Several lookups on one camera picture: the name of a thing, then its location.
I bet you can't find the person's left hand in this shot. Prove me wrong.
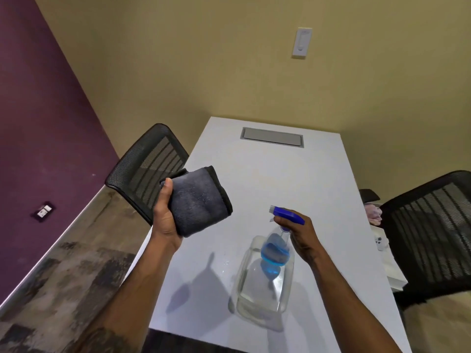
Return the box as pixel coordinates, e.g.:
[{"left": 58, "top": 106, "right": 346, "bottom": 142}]
[{"left": 151, "top": 178, "right": 183, "bottom": 252}]

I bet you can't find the person's right hand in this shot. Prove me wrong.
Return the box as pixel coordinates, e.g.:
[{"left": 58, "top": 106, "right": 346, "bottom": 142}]
[{"left": 273, "top": 210, "right": 326, "bottom": 266}]

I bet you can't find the dark grey microfibre cloth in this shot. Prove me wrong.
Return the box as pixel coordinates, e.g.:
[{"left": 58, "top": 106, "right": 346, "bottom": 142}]
[{"left": 160, "top": 165, "right": 234, "bottom": 238}]

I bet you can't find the clear spray bottle blue nozzle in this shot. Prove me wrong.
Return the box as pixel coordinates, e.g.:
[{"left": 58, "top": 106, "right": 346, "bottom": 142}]
[{"left": 228, "top": 205, "right": 307, "bottom": 332}]

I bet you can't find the person's left forearm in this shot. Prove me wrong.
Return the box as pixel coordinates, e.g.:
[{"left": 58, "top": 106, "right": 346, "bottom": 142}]
[{"left": 68, "top": 231, "right": 181, "bottom": 353}]

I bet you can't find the person's right forearm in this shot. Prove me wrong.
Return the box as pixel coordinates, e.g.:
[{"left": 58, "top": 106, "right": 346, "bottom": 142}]
[{"left": 305, "top": 246, "right": 403, "bottom": 353}]

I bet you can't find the black mesh office chair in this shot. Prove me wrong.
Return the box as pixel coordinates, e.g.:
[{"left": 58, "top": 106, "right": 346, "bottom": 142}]
[
  {"left": 359, "top": 170, "right": 471, "bottom": 310},
  {"left": 105, "top": 123, "right": 190, "bottom": 226}
]

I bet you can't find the pink cloth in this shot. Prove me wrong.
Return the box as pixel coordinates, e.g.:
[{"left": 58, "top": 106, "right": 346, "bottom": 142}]
[{"left": 364, "top": 203, "right": 384, "bottom": 225}]

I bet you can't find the white box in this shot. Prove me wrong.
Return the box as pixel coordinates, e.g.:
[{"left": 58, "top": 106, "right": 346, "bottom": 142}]
[{"left": 370, "top": 225, "right": 408, "bottom": 293}]

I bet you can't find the grey table cable hatch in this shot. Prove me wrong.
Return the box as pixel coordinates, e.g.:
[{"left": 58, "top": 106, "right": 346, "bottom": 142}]
[{"left": 240, "top": 126, "right": 305, "bottom": 148}]

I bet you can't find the white wall light switch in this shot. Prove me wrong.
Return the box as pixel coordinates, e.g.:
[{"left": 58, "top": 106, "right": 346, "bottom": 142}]
[{"left": 292, "top": 27, "right": 313, "bottom": 59}]

